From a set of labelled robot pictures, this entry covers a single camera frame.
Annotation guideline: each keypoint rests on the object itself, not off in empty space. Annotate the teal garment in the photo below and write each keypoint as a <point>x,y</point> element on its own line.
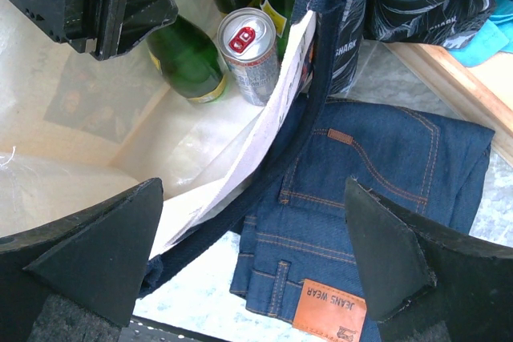
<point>494,36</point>

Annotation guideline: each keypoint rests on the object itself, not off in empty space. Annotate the dark patterned shirt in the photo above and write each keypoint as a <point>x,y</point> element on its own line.
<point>451,24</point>

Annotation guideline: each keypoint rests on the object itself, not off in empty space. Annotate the wooden clothes rack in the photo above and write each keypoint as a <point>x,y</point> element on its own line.
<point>481,94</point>

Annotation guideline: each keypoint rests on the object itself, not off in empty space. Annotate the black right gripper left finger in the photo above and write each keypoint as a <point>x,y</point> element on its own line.
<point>77,278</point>

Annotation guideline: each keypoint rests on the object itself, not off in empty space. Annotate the silver can red tab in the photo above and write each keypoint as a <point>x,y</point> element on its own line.
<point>247,41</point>

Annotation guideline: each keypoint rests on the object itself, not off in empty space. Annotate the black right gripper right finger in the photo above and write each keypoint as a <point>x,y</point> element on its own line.
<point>423,281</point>

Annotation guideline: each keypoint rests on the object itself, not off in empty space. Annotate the beige canvas tote bag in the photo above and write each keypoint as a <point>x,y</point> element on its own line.
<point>76,132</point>

